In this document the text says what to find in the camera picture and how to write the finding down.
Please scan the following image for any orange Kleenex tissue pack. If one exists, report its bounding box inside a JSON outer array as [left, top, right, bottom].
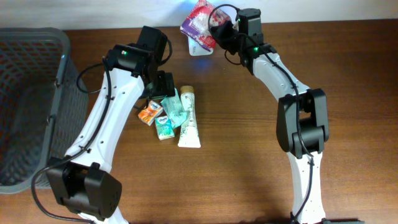
[[137, 100, 164, 126]]

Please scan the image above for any mint green wipes pouch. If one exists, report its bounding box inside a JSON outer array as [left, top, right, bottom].
[[160, 88, 187, 129]]

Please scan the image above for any teal Kleenex tissue pack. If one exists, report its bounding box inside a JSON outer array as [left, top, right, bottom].
[[155, 116, 175, 141]]

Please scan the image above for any red purple pad package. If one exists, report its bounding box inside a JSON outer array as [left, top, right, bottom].
[[180, 0, 216, 46]]

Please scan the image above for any white leaf-print tube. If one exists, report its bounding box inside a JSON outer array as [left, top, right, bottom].
[[178, 85, 201, 148]]

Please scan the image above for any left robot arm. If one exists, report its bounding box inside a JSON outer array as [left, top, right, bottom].
[[40, 26, 175, 223]]

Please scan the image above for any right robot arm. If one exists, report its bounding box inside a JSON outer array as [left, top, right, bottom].
[[208, 8, 331, 223]]

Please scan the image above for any white barcode scanner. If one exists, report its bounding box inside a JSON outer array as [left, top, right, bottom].
[[188, 36, 215, 57]]

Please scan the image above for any grey plastic mesh basket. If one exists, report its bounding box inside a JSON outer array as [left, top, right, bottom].
[[1, 28, 88, 194]]

